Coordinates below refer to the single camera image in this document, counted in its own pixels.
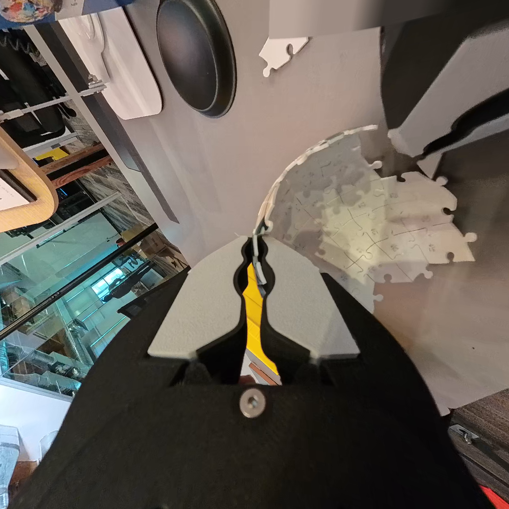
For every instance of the white plastic tray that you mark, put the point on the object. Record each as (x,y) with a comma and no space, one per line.
(127,71)

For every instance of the wooden shelf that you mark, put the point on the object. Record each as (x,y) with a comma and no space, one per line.
(79,159)

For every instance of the partly built white puzzle ball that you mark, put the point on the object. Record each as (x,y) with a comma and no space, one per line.
(358,222)

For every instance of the thin black rod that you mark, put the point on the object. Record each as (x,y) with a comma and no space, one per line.
(79,278)

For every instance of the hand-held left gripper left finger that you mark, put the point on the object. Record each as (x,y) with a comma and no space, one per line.
(199,302)

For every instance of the black round bowl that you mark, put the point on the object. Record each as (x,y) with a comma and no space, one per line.
(197,55)

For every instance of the silver metal bar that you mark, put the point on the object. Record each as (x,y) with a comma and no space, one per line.
(59,99)

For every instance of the white puzzle piece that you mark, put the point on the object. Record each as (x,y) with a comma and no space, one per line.
(280,49)

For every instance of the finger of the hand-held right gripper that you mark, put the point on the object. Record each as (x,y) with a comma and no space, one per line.
(477,167)
(457,99)

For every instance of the wooden rimmed board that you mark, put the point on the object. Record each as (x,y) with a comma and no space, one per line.
(35,187)

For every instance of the colourful puzzle box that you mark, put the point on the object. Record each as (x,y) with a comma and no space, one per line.
(24,10)

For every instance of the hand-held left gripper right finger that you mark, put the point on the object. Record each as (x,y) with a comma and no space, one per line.
(302,302)

